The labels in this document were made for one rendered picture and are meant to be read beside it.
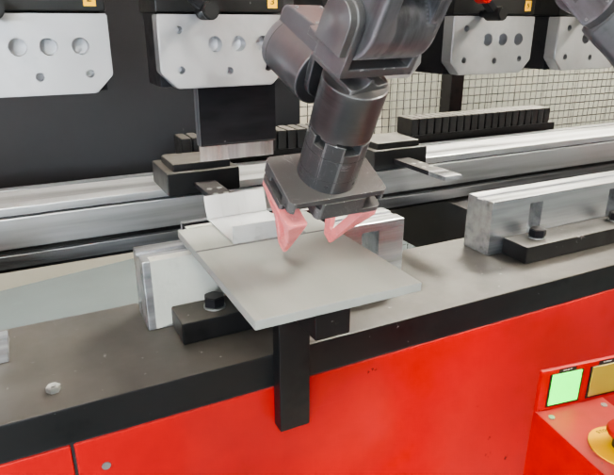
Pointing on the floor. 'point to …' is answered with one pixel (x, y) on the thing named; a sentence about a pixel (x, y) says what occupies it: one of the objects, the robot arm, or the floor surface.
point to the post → (451, 92)
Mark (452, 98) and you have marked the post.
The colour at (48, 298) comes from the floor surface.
